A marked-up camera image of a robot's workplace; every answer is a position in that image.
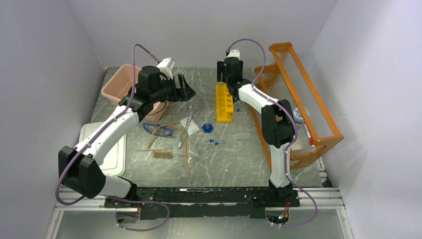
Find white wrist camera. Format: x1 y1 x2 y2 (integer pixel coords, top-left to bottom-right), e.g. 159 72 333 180
157 57 175 79
226 49 240 60

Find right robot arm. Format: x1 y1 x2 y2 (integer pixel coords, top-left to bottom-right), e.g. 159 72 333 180
217 57 297 206

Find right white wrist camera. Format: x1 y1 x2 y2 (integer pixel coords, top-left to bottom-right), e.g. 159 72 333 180
226 49 240 60

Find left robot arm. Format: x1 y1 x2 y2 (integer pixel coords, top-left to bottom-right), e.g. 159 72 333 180
56 66 197 207

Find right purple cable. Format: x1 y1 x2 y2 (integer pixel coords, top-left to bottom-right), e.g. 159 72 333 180
225 38 318 228

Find pink plastic bin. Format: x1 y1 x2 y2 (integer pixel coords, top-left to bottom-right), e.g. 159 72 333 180
101 64 169 122

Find blue safety glasses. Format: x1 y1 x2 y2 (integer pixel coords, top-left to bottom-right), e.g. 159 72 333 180
142 122 174 137

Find blue base graduated cylinder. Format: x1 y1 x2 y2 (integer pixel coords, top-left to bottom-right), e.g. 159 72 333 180
201 119 214 133

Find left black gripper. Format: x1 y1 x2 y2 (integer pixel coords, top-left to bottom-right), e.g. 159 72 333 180
150 73 196 103

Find white blue small jar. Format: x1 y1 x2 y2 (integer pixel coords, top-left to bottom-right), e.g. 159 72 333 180
293 108 305 128

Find clear acrylic tube rack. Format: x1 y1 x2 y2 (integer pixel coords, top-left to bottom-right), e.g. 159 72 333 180
232 109 251 139

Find white plastic lid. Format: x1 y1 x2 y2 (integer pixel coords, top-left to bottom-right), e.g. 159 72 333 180
79 122 126 176

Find orange wooden shelf rack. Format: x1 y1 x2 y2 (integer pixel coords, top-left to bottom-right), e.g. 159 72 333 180
255 42 344 169

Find metal forceps scissors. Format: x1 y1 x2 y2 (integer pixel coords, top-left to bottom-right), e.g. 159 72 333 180
178 106 200 149

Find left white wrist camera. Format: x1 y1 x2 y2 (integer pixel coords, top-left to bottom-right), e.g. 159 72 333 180
157 57 175 79

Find brown test tube brush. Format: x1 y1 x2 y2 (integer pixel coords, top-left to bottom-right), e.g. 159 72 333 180
135 148 191 159

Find tan rubber tubing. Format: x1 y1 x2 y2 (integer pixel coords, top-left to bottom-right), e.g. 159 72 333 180
147 124 191 175

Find yellow test tube rack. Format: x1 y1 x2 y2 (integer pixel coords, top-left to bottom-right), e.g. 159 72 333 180
215 83 234 122

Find white paper packet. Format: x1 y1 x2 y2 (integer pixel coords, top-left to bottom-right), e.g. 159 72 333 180
180 117 199 135

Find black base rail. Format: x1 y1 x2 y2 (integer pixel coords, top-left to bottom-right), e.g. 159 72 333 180
104 186 300 220

